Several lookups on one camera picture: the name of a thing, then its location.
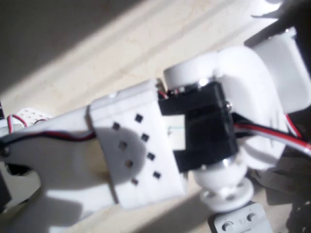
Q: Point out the large dark box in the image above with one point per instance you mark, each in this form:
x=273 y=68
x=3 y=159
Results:
x=279 y=179

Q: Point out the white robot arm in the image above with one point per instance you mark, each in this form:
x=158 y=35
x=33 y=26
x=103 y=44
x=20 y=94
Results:
x=145 y=145

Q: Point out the white perforated base plate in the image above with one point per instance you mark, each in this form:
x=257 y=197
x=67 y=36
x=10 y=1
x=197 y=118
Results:
x=31 y=112

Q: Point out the white box with two knobs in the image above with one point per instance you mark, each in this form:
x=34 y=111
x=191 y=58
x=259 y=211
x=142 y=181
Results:
x=240 y=222

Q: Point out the black speckled object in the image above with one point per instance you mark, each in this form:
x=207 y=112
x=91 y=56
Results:
x=301 y=218

